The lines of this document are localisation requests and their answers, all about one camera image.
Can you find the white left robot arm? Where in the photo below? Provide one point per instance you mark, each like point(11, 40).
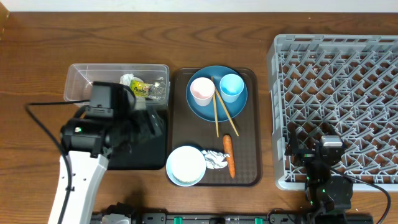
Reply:
point(97, 143)

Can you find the wooden chopstick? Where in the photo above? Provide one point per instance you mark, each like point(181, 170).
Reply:
point(215, 109)
point(226, 111)

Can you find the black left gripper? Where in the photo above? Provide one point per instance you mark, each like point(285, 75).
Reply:
point(148, 128)

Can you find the pink cup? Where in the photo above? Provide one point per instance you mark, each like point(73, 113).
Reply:
point(202, 89)

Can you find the white paper ball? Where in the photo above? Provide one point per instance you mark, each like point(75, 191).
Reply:
point(215, 160)

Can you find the clear plastic bin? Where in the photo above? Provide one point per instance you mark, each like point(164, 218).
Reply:
point(81, 76)

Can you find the green foil snack wrapper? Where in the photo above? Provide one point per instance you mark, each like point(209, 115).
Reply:
point(153, 91)

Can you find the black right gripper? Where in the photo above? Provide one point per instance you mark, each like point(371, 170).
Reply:
point(305, 155)

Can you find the crumpled white paper napkin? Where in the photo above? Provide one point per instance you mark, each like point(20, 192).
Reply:
point(126, 79)

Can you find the brown serving tray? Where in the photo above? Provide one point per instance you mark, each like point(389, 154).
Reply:
point(187, 129)

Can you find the light blue cup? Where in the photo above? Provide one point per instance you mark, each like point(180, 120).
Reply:
point(231, 86)

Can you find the light blue bowl of rice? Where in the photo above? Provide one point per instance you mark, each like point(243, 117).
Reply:
point(185, 166)

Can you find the black plastic bin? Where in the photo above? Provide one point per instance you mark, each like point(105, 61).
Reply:
point(148, 156)

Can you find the grey dishwasher rack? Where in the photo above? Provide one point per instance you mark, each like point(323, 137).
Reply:
point(345, 81)

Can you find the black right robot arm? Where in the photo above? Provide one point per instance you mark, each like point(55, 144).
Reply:
point(330, 196)

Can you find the orange carrot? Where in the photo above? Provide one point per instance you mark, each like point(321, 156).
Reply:
point(228, 149)

